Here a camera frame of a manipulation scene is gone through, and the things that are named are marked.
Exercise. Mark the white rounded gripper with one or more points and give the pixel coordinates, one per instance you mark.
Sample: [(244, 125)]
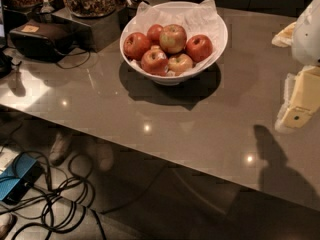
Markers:
[(307, 39)]

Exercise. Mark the green-red apple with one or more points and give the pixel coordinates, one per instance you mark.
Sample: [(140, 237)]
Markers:
[(173, 38)]

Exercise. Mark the right red apple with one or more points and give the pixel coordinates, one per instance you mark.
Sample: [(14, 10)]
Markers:
[(199, 47)]

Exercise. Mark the red apple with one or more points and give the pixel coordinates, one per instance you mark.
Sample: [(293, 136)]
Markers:
[(199, 47), (136, 45), (155, 62), (153, 33)]

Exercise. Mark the white paper bowl liner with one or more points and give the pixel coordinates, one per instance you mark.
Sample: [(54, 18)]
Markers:
[(196, 17)]

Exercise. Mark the front yellow-red apple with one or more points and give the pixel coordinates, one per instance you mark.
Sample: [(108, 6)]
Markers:
[(179, 63)]

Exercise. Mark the white ceramic bowl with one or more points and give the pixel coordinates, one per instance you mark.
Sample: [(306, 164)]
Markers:
[(173, 80)]

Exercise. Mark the front left red apple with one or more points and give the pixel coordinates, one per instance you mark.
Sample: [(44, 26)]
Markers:
[(155, 62)]

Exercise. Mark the back red apple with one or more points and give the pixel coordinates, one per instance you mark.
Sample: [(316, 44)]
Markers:
[(153, 33)]

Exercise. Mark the dark grey jar stand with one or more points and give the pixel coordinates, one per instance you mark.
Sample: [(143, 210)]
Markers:
[(91, 33)]

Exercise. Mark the black box with label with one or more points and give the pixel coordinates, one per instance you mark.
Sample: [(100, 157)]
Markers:
[(48, 42)]

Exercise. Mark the metal scoop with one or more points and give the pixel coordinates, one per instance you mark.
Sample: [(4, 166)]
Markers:
[(47, 8)]

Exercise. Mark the blue device on floor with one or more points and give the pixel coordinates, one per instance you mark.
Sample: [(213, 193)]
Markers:
[(18, 177)]

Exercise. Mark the brown shoe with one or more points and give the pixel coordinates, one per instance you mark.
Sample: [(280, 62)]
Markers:
[(7, 221)]

